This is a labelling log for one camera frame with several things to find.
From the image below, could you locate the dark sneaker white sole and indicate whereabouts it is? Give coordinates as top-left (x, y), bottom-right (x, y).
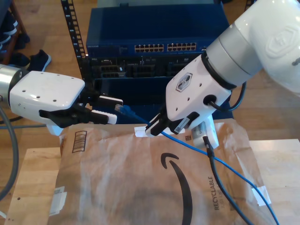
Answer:
top-left (0, 10), bottom-right (19, 36)
top-left (8, 52), bottom-right (31, 69)
top-left (0, 32), bottom-right (12, 45)
top-left (28, 49), bottom-right (52, 72)

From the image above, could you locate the black camera cable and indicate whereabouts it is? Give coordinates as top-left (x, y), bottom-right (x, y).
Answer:
top-left (202, 135), bottom-right (255, 225)

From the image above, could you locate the short white tape piece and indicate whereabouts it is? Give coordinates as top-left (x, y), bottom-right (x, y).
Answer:
top-left (251, 185), bottom-right (272, 207)

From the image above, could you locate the blue network cable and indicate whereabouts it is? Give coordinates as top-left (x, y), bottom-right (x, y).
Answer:
top-left (114, 104), bottom-right (281, 225)

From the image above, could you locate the wooden shoe rack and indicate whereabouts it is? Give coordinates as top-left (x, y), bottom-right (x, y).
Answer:
top-left (0, 0), bottom-right (27, 71)

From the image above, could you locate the dark shoe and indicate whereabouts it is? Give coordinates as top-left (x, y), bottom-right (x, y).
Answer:
top-left (13, 32), bottom-right (31, 50)

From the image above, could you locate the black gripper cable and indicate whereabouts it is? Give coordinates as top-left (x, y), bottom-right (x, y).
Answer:
top-left (203, 81), bottom-right (247, 111)

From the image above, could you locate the black rack shelf tray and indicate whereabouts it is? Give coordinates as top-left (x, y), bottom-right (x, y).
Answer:
top-left (92, 76), bottom-right (175, 111)

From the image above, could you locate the black rack server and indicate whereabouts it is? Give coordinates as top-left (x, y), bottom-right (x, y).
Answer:
top-left (88, 55), bottom-right (203, 79)

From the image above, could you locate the black open rack frame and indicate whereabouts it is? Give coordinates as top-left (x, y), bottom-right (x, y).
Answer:
top-left (60, 0), bottom-right (255, 106)

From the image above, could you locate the white shipping label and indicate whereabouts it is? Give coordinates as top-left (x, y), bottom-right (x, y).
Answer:
top-left (49, 186), bottom-right (68, 216)

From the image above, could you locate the blue network switch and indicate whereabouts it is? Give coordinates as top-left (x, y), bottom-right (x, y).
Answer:
top-left (85, 4), bottom-right (232, 56)

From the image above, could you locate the long white tape strip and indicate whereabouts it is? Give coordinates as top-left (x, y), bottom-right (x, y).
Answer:
top-left (134, 126), bottom-right (151, 138)

